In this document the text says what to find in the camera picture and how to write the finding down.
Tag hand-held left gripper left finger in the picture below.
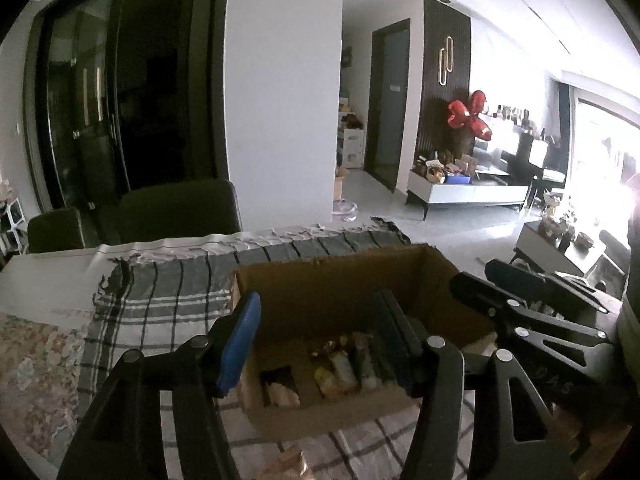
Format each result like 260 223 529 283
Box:
57 291 262 480

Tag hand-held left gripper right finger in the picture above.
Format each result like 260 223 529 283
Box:
372 287 576 480

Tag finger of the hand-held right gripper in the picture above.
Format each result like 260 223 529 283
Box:
483 258 624 315
449 271 617 378

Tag brown cardboard box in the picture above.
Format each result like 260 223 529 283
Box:
231 243 501 443

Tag tan snack packet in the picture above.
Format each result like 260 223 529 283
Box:
350 332 381 394

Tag low coffee table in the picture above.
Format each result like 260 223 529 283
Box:
510 205 627 282

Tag cream snack packet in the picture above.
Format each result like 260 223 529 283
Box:
330 350 359 391

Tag yellow snack packet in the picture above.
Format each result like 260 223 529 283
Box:
312 366 346 401

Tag grey plaid tablecloth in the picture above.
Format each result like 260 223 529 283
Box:
80 222 501 480

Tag white media cabinet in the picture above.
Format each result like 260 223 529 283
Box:
406 167 534 221

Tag television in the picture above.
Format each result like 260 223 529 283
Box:
472 122 547 182

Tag dark upholstered chair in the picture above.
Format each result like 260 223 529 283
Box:
27 207 89 254
117 178 244 246

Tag red foil balloons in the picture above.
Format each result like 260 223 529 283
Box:
446 90 494 142

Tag white hallway shelf unit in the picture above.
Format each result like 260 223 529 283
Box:
337 105 366 169

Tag dark interior door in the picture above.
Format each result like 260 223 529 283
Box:
363 18 411 192

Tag white small shelf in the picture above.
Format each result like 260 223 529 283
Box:
0 195 29 257

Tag dark glass sliding doors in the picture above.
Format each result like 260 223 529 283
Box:
22 0 232 217

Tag dark slatted wall panel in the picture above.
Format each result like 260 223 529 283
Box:
417 0 473 187

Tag looped white wall lamp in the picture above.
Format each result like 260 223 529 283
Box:
438 36 456 86

